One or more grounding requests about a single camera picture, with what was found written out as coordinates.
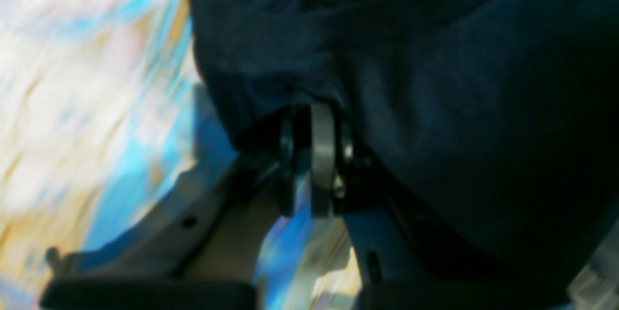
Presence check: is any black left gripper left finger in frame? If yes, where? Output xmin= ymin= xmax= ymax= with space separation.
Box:
xmin=41 ymin=106 xmax=310 ymax=310

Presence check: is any dark navy T-shirt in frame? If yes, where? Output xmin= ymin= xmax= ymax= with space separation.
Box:
xmin=190 ymin=0 xmax=618 ymax=283

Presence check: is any patterned colourful tablecloth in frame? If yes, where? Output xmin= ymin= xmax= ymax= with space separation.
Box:
xmin=0 ymin=0 xmax=363 ymax=310

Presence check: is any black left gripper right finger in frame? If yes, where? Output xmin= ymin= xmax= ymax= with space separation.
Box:
xmin=309 ymin=103 xmax=571 ymax=310

